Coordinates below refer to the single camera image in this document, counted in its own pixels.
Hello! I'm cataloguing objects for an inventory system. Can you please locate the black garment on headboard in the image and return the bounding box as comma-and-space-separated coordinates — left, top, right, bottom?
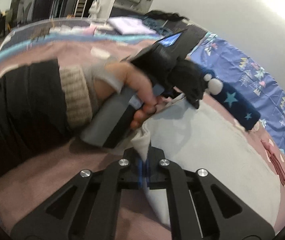
145, 10, 188, 22

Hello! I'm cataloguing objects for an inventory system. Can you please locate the folded lilac cloth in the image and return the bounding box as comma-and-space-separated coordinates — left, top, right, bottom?
107, 17, 157, 35

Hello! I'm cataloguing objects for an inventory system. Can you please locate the dark deer print bedsheet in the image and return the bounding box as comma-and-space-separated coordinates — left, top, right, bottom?
0, 17, 118, 52

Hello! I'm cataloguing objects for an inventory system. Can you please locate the pink polka dot blanket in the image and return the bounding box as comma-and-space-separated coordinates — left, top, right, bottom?
0, 39, 285, 240

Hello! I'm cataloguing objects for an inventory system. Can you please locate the folded pink clothes stack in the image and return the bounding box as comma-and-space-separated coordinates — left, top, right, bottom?
261, 139, 285, 186

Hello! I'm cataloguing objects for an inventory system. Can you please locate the left hand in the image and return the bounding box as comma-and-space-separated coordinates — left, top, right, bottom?
83, 61, 164, 130

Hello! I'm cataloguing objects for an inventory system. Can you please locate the navy star patterned garment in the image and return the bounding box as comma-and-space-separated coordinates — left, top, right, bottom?
201, 68, 261, 131

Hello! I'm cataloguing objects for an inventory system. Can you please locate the blue tree print sheet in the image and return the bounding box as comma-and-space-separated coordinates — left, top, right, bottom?
191, 33, 285, 154

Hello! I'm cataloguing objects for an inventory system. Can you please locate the white shelf rack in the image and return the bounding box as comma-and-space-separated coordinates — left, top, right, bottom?
74, 0, 87, 18

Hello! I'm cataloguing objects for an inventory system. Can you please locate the black sleeve left forearm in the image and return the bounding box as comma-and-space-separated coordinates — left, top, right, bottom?
0, 58, 94, 193

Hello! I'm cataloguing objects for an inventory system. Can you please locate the white cat figurine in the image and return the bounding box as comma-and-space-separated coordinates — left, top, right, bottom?
88, 0, 101, 19

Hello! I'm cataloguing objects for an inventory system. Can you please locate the light grey long-sleeve shirt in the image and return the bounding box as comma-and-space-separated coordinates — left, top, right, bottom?
131, 95, 285, 231

